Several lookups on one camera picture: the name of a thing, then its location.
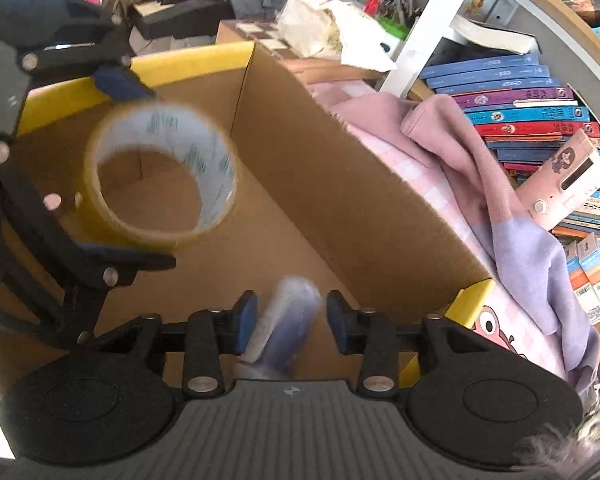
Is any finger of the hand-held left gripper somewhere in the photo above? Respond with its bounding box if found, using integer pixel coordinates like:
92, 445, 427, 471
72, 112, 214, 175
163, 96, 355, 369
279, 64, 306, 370
0, 132, 177, 351
22, 25, 158, 101

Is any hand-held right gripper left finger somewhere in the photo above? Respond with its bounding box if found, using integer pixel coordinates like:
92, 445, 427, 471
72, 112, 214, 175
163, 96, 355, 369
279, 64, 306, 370
92, 290, 258, 398

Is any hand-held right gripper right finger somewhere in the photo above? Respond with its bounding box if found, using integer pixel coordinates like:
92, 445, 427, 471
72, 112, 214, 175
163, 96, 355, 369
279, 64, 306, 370
326, 290, 486, 398

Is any white and purple packet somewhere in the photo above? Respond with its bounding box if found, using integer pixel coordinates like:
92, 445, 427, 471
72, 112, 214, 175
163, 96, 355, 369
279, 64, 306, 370
235, 275, 323, 381

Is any clear packing tape roll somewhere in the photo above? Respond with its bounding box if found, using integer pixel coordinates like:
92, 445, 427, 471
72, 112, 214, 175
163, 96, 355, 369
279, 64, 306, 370
82, 102, 241, 251

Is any yellow cardboard box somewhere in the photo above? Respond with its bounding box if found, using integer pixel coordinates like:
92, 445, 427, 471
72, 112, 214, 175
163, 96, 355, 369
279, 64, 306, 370
0, 42, 496, 411

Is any black flat box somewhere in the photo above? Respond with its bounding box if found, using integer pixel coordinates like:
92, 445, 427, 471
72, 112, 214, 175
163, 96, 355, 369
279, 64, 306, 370
130, 0, 236, 41

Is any pink printed blanket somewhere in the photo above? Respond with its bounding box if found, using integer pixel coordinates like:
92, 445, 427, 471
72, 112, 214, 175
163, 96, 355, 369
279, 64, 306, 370
307, 80, 600, 396

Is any pink lilac cloth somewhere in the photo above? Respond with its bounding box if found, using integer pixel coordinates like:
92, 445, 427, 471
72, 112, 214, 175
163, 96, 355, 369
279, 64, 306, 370
325, 92, 600, 391

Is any white plastic bag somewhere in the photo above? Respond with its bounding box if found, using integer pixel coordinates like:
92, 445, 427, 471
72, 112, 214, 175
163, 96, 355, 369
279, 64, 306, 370
277, 0, 398, 71

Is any grey fluffy cuff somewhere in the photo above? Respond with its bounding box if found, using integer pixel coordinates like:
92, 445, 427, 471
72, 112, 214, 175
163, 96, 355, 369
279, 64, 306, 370
517, 390, 600, 471

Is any pink mini printer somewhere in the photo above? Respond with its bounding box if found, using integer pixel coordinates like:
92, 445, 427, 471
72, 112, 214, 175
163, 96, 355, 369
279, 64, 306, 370
515, 130, 600, 233

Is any row of colourful books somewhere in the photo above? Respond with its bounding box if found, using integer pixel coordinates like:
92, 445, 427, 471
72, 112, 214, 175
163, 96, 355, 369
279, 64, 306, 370
420, 52, 600, 241

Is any white bookshelf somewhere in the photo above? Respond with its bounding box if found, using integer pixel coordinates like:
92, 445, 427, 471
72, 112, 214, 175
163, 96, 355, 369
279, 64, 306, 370
380, 0, 600, 111

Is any open white book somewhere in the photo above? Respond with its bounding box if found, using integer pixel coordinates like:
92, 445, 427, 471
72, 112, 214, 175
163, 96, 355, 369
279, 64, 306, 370
450, 12, 538, 56

